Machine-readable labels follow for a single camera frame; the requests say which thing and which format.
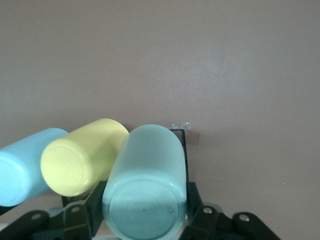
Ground black wire cup rack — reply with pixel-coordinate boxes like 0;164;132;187
61;126;191;208

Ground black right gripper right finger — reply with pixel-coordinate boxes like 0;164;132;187
181;182;281;240

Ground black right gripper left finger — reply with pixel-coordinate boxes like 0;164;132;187
7;180;108;240

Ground light brown tape patch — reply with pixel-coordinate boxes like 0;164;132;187
186;131;202;147

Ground clear tape piece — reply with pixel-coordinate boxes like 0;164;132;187
172;121;191;130

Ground yellow plastic cup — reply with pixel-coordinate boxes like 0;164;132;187
39;118;130;197

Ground light blue plastic cup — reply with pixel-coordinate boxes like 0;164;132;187
0;127;70;208

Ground mint green plastic cup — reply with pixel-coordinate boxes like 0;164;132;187
101;124;188;240

